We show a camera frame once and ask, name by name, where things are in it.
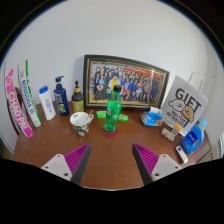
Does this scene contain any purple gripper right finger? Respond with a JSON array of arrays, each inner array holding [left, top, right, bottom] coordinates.
[[132, 143, 182, 185]]

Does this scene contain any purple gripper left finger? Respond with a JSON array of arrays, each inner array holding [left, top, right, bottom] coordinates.
[[42, 143, 91, 185]]

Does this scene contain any green plastic bottle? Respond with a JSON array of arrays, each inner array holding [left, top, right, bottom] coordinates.
[[104, 85, 122, 133]]

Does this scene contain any small white box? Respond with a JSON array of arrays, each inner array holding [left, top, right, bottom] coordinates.
[[176, 146, 188, 164]]

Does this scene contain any small patterned box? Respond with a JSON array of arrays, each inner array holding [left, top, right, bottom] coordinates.
[[161, 128, 175, 142]]

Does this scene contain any camouflage mug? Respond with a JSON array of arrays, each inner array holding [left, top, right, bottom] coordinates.
[[70, 112, 94, 137]]

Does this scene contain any blue detergent bottle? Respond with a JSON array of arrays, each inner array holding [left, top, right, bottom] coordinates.
[[182, 119, 207, 154]]

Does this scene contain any red round coaster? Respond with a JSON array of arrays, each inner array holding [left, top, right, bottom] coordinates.
[[102, 128, 119, 138]]

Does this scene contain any green packet right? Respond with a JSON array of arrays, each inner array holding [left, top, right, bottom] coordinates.
[[118, 114, 129, 123]]

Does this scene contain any green packet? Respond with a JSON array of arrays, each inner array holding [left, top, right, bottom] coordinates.
[[118, 114, 129, 123], [96, 111, 106, 119]]

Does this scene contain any spoon in mug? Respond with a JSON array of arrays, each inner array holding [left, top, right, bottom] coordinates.
[[84, 110, 93, 125]]

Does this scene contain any green packet left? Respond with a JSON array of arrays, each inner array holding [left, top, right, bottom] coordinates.
[[96, 111, 106, 119]]

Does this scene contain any white radiator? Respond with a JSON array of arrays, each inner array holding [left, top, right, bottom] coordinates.
[[196, 145, 222, 163]]

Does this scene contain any olive pump bottle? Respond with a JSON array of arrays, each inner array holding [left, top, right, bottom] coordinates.
[[72, 81, 84, 112]]

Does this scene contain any white gift paper bag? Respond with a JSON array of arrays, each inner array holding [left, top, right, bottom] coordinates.
[[161, 72, 208, 136]]

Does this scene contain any dark blue pump bottle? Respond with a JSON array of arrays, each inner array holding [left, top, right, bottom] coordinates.
[[54, 76, 69, 116]]

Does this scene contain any white bottle blue cap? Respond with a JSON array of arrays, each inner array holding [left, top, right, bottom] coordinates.
[[39, 86, 56, 120]]

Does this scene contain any framed group photo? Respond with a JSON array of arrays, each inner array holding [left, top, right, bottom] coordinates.
[[83, 55, 169, 110]]

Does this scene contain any wooden chair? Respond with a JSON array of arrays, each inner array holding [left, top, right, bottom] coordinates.
[[7, 87, 23, 135]]

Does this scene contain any pink white tube box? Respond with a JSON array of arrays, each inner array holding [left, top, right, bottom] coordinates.
[[5, 71, 33, 138]]

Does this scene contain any white blue green tube box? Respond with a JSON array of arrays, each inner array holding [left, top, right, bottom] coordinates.
[[18, 60, 42, 127]]

